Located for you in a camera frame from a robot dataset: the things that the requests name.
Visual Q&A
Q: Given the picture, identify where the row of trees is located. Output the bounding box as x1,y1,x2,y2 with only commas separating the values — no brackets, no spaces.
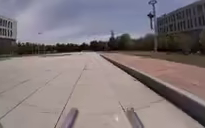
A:
9,29,205,56

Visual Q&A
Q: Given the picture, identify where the pale concrete slab pavement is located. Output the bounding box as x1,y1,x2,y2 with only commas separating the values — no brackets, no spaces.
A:
0,51,205,128

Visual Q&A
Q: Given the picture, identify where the grey stone kerb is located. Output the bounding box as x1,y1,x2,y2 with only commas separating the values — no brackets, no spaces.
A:
99,53,205,128

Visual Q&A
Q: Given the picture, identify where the robot's own part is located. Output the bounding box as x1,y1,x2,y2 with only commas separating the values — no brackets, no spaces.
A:
59,107,80,128
125,107,145,128

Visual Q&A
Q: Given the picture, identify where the tall lamp pole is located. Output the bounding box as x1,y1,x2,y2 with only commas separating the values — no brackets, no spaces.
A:
146,0,159,53

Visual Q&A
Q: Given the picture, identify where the red brick path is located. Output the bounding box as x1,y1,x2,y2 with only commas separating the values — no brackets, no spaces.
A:
101,52,205,106

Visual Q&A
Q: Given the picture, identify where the grass lawn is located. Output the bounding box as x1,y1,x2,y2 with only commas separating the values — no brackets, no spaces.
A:
123,50,205,70

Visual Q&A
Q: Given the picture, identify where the grey building with window rows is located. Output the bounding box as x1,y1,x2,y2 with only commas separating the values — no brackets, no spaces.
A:
155,0,205,37

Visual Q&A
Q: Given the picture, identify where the white building with dark windows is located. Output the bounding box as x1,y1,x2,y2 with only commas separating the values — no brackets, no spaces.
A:
0,11,18,56

